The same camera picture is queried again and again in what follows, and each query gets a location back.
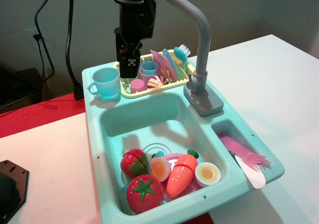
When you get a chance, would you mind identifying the toy egg half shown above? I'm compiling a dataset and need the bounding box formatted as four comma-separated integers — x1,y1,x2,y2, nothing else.
195,162,221,187
149,157,171,182

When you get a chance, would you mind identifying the red cloth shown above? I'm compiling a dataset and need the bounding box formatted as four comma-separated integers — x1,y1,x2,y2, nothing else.
0,94,85,138

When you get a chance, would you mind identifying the striped toy shell food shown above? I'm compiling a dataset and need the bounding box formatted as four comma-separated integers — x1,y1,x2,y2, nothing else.
147,75,169,89

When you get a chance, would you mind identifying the yellow dish rack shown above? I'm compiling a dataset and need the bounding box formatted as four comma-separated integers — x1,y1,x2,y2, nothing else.
120,49,195,99

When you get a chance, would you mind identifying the blue cup in rack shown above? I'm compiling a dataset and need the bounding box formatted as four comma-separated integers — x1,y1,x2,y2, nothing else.
142,61,159,75

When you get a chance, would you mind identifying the teal dish brush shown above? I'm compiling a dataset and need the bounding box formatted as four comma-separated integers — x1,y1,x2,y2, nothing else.
173,44,191,71

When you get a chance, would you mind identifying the dark box on floor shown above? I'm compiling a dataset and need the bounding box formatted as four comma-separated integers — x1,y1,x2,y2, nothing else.
0,63,53,113

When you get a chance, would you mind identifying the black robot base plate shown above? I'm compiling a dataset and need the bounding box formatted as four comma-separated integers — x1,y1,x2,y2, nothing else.
0,160,29,224

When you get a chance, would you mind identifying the left toy egg half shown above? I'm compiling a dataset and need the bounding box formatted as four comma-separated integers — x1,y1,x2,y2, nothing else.
149,157,171,182

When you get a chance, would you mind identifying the pink toy plate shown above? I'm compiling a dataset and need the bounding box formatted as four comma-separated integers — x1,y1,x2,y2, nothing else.
151,50,170,79

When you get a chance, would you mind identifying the toy strawberry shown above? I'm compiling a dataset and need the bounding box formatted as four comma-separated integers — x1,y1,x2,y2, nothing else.
120,149,149,178

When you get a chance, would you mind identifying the grey toy faucet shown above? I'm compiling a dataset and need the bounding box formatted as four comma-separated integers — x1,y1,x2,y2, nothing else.
166,0,224,116

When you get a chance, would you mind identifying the pink upside-down cup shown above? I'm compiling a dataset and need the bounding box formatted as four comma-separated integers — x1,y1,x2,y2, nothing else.
130,79,146,94

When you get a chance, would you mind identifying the teal toy sink unit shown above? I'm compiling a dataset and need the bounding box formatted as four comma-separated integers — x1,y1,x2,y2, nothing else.
81,55,285,224

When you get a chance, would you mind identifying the light blue toy cup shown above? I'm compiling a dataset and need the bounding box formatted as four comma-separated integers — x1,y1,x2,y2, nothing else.
87,67,121,98

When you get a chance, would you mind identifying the pink toy fork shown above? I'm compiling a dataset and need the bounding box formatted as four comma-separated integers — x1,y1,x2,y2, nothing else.
218,134,271,171

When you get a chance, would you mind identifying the toy carrot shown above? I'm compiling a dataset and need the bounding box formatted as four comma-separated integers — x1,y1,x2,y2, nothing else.
166,149,199,198

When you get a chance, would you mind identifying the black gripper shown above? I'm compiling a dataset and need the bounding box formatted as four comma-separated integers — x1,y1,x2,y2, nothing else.
114,0,156,78

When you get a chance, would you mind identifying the right toy egg half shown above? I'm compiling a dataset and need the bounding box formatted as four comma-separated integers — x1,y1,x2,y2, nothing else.
195,162,221,187

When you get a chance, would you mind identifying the white toy knife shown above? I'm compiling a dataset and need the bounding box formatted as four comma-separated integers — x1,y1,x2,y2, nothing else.
235,155,266,189

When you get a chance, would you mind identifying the toy tomato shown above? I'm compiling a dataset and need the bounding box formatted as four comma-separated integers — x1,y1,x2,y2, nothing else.
126,175,163,214

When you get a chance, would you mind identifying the white wall outlet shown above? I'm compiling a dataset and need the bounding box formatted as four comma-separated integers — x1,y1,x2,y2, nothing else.
24,27,53,51

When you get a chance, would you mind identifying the blue toy plate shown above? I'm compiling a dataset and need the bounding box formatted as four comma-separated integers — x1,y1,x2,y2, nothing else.
162,48,177,82

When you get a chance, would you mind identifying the purple cup in rack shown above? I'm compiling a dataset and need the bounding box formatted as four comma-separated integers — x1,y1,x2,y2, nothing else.
140,68,160,85

